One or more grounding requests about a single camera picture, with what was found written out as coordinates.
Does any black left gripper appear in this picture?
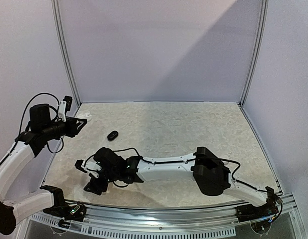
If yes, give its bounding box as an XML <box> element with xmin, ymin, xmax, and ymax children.
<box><xmin>42</xmin><ymin>116</ymin><xmax>87</xmax><ymax>140</ymax></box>

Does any white oval charging case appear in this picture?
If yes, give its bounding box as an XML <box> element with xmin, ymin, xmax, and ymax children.
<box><xmin>76</xmin><ymin>111</ymin><xmax>92</xmax><ymax>122</ymax></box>

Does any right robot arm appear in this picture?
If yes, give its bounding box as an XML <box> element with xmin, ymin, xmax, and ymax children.
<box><xmin>75</xmin><ymin>147</ymin><xmax>283</xmax><ymax>224</ymax></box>

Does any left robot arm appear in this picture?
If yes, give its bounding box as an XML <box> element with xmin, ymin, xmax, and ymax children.
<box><xmin>0</xmin><ymin>101</ymin><xmax>87</xmax><ymax>235</ymax></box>

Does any black oval charging case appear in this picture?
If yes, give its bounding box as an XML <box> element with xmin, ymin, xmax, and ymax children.
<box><xmin>107</xmin><ymin>130</ymin><xmax>119</xmax><ymax>141</ymax></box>

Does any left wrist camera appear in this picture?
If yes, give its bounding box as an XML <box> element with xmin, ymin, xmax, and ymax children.
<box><xmin>57</xmin><ymin>96</ymin><xmax>73</xmax><ymax>122</ymax></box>

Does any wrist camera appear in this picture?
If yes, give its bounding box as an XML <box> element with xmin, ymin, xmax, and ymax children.
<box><xmin>75</xmin><ymin>160</ymin><xmax>102</xmax><ymax>178</ymax></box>
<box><xmin>57</xmin><ymin>96</ymin><xmax>73</xmax><ymax>122</ymax></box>

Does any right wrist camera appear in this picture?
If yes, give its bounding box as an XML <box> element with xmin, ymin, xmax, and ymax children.
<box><xmin>75</xmin><ymin>160</ymin><xmax>102</xmax><ymax>178</ymax></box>

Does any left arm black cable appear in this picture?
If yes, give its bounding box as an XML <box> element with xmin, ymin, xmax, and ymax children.
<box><xmin>19</xmin><ymin>93</ymin><xmax>65</xmax><ymax>154</ymax></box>

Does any left aluminium wall post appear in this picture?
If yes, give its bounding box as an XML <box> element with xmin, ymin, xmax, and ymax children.
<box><xmin>51</xmin><ymin>0</ymin><xmax>82</xmax><ymax>107</ymax></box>

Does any aluminium wall post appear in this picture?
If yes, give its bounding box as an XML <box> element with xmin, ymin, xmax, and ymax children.
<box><xmin>239</xmin><ymin>0</ymin><xmax>268</xmax><ymax>108</ymax></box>
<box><xmin>51</xmin><ymin>0</ymin><xmax>82</xmax><ymax>107</ymax></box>

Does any aluminium front rail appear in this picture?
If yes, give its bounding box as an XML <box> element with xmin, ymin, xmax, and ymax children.
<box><xmin>19</xmin><ymin>194</ymin><xmax>305</xmax><ymax>239</ymax></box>

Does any right aluminium wall post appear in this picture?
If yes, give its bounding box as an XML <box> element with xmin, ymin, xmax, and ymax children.
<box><xmin>239</xmin><ymin>0</ymin><xmax>268</xmax><ymax>108</ymax></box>

